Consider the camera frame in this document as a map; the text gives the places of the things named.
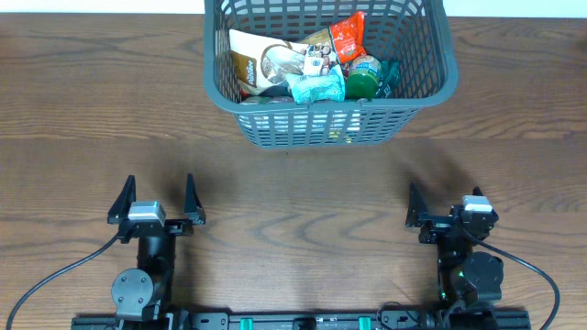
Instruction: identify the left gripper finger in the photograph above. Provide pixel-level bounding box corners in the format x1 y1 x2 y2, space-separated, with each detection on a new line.
107 175 136 225
183 173 206 226

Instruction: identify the green Nescafe coffee bag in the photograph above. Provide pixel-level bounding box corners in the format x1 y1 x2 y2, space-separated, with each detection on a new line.
376 60 401 98

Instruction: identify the green lid jar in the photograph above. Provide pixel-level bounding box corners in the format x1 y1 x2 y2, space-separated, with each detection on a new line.
346 55 382 99

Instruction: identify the cream brown paper bag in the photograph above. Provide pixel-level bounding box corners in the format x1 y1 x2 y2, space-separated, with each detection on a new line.
229 29 338 96

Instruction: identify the teal white sachet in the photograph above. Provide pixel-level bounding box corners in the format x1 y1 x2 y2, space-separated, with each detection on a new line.
285 65 346 104

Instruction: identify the orange biscuit pack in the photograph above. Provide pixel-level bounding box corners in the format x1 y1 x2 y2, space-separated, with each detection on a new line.
299 11 366 63

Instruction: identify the Kleenex tissue multipack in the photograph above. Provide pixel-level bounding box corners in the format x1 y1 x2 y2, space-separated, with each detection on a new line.
235 110 366 148

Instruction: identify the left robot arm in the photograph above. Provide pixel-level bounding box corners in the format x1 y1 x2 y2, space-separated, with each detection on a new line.
107 174 205 329

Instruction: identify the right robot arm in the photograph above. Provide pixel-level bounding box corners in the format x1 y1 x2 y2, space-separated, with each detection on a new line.
405 183 504 329

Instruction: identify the grey plastic basket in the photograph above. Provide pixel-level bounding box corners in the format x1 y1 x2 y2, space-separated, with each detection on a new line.
204 0 459 149

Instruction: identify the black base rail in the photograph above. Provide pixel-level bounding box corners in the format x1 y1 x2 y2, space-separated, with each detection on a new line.
71 310 531 330

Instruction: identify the left black cable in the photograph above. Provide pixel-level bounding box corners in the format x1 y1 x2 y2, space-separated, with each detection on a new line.
4 233 121 330

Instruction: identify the black cable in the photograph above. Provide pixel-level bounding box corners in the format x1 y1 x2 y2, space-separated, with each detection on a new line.
456 219 561 330
4 233 121 330

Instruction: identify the right black cable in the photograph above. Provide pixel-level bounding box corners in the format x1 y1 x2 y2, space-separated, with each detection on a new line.
456 219 561 330

